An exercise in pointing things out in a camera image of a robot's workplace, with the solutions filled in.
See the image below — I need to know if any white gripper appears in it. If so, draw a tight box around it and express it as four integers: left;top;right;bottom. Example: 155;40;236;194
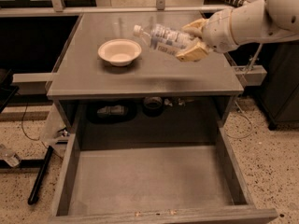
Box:
176;9;238;62

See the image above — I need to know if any clear plastic bottle blue label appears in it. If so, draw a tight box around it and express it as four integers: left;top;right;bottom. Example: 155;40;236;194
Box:
133;24;193;56

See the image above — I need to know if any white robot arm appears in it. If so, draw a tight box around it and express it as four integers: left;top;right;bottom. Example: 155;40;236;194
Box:
176;0;299;62

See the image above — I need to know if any grey drawer cabinet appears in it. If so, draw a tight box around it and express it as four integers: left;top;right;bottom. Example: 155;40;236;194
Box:
48;12;243;150

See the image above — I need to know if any open grey top drawer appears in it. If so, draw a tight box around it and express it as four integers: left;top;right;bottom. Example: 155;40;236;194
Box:
49;129;278;224

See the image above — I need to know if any white paper bowl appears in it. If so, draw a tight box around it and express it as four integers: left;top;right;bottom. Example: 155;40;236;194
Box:
98;39;142;67

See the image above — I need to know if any dark round object behind cabinet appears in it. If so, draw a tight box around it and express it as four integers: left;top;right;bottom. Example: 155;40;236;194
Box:
142;97;164;117

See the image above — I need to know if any grey shoe-like object behind cabinet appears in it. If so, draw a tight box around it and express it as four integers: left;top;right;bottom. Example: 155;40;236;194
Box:
97;105;127;118

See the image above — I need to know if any clear plastic cup on floor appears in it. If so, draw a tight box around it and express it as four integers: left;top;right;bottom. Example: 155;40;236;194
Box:
0;144;21;168

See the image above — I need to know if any black bar on floor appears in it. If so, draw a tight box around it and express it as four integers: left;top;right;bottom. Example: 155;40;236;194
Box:
27;147;53;205

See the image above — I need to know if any black cable on floor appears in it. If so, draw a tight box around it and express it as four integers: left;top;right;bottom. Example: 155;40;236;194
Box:
20;103;41;142

